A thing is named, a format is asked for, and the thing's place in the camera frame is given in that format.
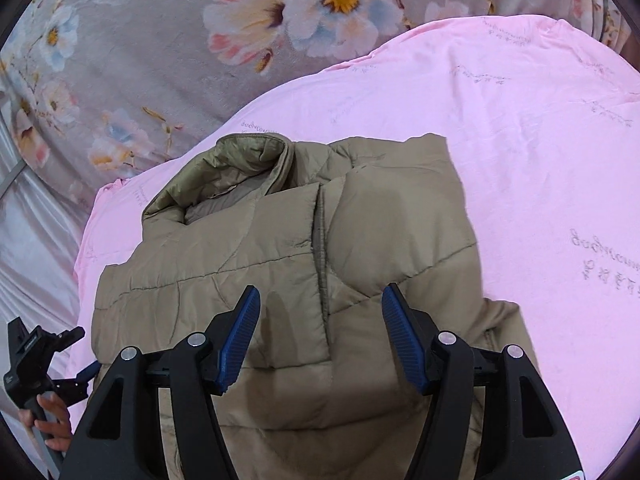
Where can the person's left hand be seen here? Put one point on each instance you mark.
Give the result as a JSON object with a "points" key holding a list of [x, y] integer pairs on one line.
{"points": [[55, 417]]}

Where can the pink bed sheet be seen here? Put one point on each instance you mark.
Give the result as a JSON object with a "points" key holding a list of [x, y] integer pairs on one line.
{"points": [[525, 160]]}

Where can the grey floral blanket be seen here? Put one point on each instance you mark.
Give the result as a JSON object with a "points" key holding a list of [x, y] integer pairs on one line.
{"points": [[150, 60]]}

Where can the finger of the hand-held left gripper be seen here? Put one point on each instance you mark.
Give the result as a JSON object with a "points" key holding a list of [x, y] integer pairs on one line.
{"points": [[75, 387]]}

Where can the silver satin cloth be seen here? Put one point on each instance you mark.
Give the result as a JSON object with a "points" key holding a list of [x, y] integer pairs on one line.
{"points": [[35, 260]]}

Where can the khaki puffer jacket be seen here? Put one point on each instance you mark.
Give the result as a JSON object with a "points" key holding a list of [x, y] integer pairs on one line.
{"points": [[280, 240]]}

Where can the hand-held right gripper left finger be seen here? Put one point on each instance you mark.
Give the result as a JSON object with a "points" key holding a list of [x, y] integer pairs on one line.
{"points": [[240, 345]]}

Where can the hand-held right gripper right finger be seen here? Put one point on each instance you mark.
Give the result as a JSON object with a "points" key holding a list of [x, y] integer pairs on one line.
{"points": [[400, 340]]}

